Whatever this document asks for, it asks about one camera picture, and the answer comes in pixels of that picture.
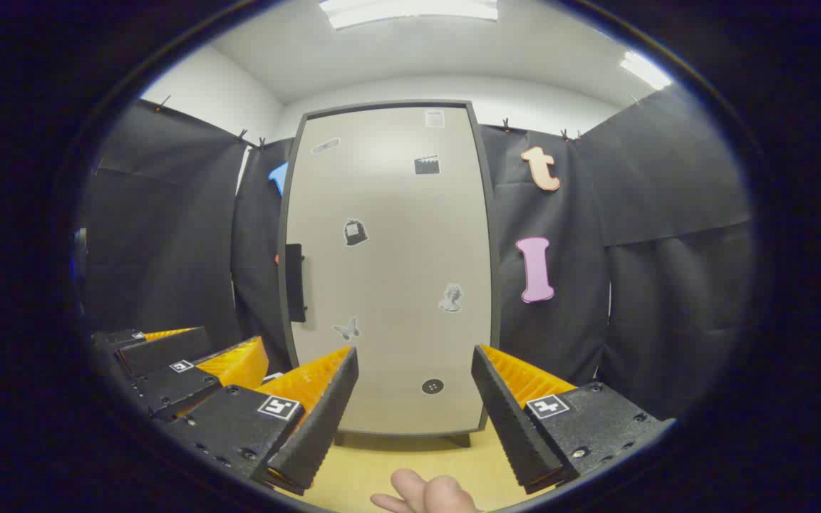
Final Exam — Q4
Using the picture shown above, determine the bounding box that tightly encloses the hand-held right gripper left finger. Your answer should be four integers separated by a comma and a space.
161, 346, 360, 497

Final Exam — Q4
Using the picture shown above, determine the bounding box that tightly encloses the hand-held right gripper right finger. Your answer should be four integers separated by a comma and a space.
471, 344, 675, 495

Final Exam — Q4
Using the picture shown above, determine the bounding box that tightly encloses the dark grey cabinet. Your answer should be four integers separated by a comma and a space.
279, 100, 502, 448

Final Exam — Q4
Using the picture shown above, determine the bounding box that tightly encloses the black cabinet door handle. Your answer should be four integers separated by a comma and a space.
285, 244, 307, 323

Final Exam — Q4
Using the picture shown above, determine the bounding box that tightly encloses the beige cabinet door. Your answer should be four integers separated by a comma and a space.
286, 107, 493, 435

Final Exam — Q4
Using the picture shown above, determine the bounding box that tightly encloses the black backdrop cloth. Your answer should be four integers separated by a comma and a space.
83, 85, 753, 421

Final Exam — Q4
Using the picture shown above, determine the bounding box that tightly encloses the ceiling light panel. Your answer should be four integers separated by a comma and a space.
319, 0, 498, 30
621, 51, 672, 90

